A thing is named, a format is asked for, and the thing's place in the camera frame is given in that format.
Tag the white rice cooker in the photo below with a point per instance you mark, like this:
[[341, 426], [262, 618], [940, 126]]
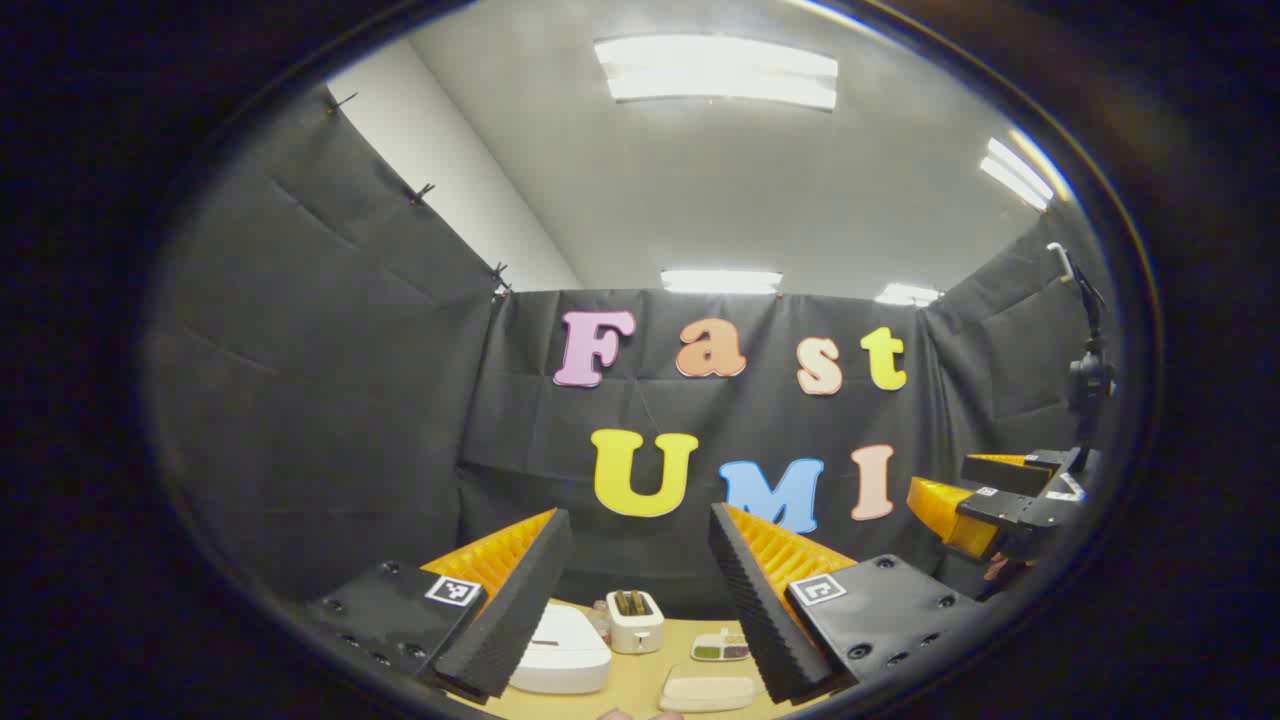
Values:
[[565, 655]]

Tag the large ceiling light panel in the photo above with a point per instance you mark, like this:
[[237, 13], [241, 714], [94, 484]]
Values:
[[715, 72]]

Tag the clear plastic water bottle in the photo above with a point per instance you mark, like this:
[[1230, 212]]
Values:
[[599, 618]]

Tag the black binder clip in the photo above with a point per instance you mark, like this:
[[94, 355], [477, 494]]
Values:
[[498, 272], [422, 192]]

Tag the cream rectangular container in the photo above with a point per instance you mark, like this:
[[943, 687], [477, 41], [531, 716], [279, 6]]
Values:
[[707, 690]]

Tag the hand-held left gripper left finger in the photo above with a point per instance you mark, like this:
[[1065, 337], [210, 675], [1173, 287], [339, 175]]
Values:
[[520, 610]]

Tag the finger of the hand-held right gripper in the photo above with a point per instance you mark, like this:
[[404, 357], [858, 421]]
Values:
[[985, 508], [1005, 475]]

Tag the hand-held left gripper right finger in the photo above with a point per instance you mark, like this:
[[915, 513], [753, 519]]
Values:
[[755, 610]]

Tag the black backdrop cloth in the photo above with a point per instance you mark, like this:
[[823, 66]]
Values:
[[350, 400]]

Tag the white toaster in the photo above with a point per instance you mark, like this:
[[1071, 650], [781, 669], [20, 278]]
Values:
[[637, 625]]

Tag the white divided grain tray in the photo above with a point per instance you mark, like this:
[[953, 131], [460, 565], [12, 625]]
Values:
[[720, 648]]

